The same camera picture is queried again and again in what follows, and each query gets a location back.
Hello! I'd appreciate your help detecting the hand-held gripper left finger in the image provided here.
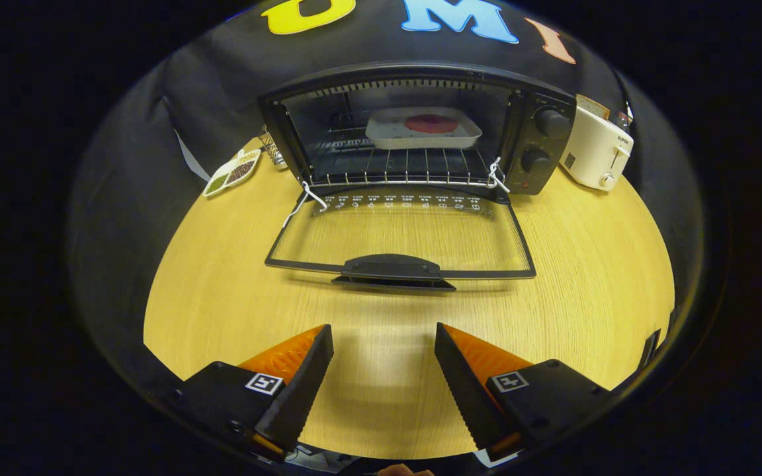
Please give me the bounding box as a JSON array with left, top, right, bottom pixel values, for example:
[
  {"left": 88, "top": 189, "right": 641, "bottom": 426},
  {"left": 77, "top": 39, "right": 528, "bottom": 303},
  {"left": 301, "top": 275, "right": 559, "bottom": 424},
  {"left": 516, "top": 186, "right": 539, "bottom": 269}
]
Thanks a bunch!
[{"left": 173, "top": 324, "right": 334, "bottom": 461}]

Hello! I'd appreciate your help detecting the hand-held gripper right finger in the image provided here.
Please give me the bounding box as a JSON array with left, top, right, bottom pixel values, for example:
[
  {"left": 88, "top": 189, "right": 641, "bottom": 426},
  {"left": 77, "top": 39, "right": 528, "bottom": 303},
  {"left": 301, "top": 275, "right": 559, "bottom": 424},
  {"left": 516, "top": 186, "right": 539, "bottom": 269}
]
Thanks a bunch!
[{"left": 434, "top": 323, "right": 613, "bottom": 462}]

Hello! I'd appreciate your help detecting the black toaster oven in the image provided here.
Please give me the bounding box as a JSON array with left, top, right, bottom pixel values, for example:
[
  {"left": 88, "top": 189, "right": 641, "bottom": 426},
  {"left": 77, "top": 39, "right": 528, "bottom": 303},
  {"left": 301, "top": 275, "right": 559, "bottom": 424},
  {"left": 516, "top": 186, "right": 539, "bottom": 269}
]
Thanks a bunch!
[{"left": 257, "top": 61, "right": 577, "bottom": 292}]

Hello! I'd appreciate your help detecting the white cherry-print plate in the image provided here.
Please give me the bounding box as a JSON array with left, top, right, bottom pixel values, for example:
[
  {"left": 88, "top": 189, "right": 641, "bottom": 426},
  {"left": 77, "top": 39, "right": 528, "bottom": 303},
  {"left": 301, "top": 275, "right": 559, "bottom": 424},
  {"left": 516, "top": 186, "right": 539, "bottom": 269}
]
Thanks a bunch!
[{"left": 365, "top": 107, "right": 483, "bottom": 150}]

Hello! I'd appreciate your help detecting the pink ham slice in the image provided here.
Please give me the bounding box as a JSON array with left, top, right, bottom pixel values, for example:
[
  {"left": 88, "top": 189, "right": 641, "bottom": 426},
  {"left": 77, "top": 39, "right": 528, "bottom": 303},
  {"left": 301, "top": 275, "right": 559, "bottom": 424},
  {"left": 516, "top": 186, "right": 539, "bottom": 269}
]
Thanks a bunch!
[{"left": 405, "top": 114, "right": 459, "bottom": 134}]

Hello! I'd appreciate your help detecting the white pop-up toaster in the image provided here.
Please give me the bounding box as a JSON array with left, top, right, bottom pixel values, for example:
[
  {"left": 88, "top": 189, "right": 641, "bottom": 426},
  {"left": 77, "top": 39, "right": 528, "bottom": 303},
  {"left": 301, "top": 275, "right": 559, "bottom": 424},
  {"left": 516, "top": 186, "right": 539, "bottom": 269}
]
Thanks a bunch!
[{"left": 560, "top": 106, "right": 634, "bottom": 192}]

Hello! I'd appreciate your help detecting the white divided dish of beans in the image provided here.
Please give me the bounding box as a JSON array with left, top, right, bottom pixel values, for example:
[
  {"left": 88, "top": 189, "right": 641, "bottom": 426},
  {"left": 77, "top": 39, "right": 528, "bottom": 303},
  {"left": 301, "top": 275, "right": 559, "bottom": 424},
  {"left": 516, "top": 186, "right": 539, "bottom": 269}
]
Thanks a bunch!
[{"left": 203, "top": 149, "right": 262, "bottom": 198}]

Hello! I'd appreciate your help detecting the brown bread slice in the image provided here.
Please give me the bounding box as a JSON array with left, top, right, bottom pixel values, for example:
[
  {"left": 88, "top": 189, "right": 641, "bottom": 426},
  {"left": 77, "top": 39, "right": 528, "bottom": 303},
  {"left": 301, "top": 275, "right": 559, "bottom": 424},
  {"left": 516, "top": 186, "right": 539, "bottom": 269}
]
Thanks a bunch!
[{"left": 576, "top": 95, "right": 610, "bottom": 120}]

